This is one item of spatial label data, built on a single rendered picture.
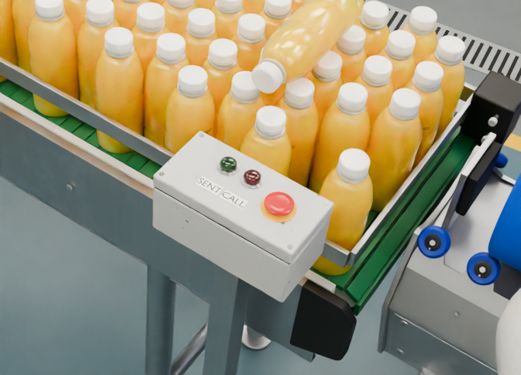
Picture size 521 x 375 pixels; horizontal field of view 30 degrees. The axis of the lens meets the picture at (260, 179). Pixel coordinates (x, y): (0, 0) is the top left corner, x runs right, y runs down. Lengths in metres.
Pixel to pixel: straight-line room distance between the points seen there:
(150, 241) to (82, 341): 0.87
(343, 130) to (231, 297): 0.27
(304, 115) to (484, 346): 0.41
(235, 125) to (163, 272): 0.32
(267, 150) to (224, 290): 0.20
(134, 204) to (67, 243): 1.07
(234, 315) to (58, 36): 0.47
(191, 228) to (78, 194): 0.38
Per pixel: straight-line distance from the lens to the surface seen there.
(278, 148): 1.28
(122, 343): 2.34
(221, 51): 1.35
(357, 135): 1.34
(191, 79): 1.30
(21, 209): 2.60
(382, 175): 1.39
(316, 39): 1.30
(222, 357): 1.44
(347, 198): 1.24
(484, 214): 1.46
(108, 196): 1.50
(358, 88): 1.33
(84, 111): 1.44
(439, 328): 1.41
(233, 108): 1.32
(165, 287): 1.60
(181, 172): 1.19
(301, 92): 1.30
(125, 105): 1.41
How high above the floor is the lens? 1.98
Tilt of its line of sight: 48 degrees down
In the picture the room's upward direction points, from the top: 8 degrees clockwise
